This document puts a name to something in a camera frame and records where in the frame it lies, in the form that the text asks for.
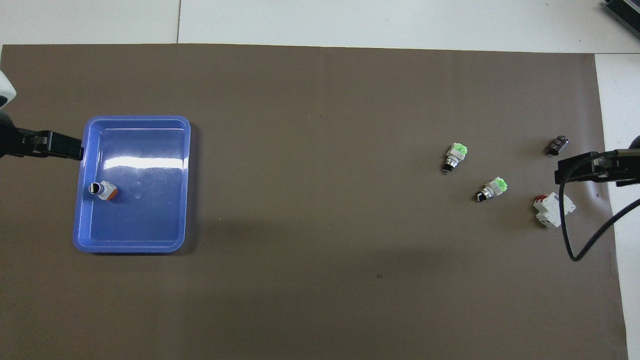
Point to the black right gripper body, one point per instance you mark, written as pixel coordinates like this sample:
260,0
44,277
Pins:
627,167

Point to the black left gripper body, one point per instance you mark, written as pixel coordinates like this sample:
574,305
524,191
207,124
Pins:
7,140

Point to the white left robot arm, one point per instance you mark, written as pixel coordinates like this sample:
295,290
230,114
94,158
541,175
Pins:
5,90

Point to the small dark brown component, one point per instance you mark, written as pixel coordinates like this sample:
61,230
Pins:
557,145

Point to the white circuit breaker red lever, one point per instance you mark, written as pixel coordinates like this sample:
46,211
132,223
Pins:
552,210

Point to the small grey white component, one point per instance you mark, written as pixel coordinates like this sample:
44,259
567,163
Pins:
104,190

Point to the blue plastic tray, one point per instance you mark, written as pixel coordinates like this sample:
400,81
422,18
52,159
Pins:
150,220

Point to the grey ribbed device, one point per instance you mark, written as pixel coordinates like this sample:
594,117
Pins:
625,10

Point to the brown table mat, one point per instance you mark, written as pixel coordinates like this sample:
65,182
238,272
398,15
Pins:
320,225

